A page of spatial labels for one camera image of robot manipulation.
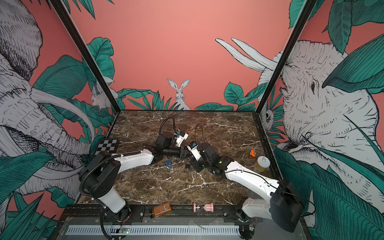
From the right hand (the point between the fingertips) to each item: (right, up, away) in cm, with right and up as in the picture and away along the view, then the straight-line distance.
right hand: (191, 159), depth 79 cm
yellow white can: (+43, -4, +8) cm, 44 cm away
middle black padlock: (-2, -7, +11) cm, 13 cm away
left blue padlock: (-15, -5, +13) cm, 20 cm away
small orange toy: (+40, 0, +16) cm, 43 cm away
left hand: (+2, +4, +2) cm, 5 cm away
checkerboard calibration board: (-55, +6, +17) cm, 58 cm away
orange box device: (-14, -23, -7) cm, 28 cm away
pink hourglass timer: (+8, -23, -5) cm, 25 cm away
